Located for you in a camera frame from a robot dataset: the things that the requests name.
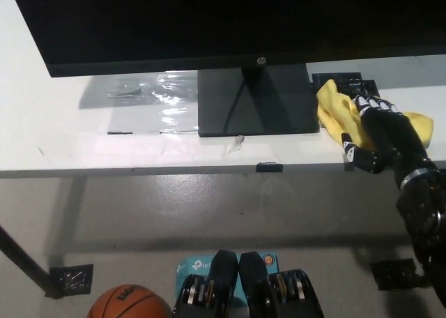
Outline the crumpled clear tape piece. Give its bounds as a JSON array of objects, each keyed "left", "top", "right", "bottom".
[{"left": 225, "top": 135, "right": 245, "bottom": 155}]

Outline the black floor tape patch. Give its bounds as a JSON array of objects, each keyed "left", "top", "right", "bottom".
[
  {"left": 48, "top": 264, "right": 94, "bottom": 295},
  {"left": 371, "top": 258, "right": 417, "bottom": 291}
]

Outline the black HP monitor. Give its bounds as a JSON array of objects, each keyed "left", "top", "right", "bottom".
[{"left": 6, "top": 0, "right": 446, "bottom": 138}]

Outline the short black tape piece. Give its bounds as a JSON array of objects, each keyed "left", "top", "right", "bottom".
[{"left": 256, "top": 161, "right": 283, "bottom": 174}]

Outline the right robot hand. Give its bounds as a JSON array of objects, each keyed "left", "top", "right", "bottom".
[{"left": 341, "top": 93, "right": 438, "bottom": 183}]

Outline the teal TP-Link box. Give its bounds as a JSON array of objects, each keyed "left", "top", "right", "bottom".
[{"left": 175, "top": 251, "right": 280, "bottom": 308}]

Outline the yellow cleaning cloth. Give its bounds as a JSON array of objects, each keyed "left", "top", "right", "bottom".
[{"left": 316, "top": 79, "right": 434, "bottom": 147}]

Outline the black robot body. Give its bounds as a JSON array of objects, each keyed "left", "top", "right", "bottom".
[{"left": 171, "top": 250, "right": 325, "bottom": 318}]

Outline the orange basketball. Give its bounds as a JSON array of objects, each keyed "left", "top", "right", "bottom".
[{"left": 86, "top": 285, "right": 172, "bottom": 318}]

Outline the white desk leg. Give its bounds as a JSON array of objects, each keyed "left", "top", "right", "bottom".
[{"left": 52, "top": 177, "right": 86, "bottom": 266}]

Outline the transparent plastic sheet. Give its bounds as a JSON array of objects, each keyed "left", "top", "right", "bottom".
[{"left": 104, "top": 70, "right": 199, "bottom": 135}]

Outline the black tray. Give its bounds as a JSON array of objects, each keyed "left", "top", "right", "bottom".
[{"left": 312, "top": 72, "right": 380, "bottom": 99}]

